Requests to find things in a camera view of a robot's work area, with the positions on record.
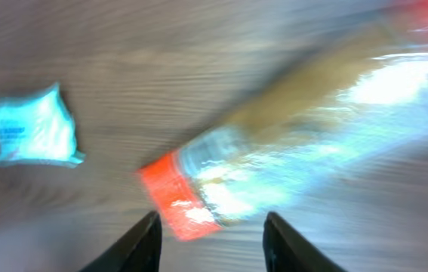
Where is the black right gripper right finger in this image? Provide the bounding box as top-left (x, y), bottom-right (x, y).
top-left (263, 212), bottom-right (346, 272)

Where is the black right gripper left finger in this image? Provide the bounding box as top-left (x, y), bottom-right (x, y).
top-left (79, 212), bottom-right (162, 272)

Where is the teal wipes packet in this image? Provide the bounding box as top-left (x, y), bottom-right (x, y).
top-left (0, 82), bottom-right (85, 168)

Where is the red San Remo spaghetti pack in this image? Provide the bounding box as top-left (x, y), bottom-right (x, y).
top-left (137, 0), bottom-right (428, 240)

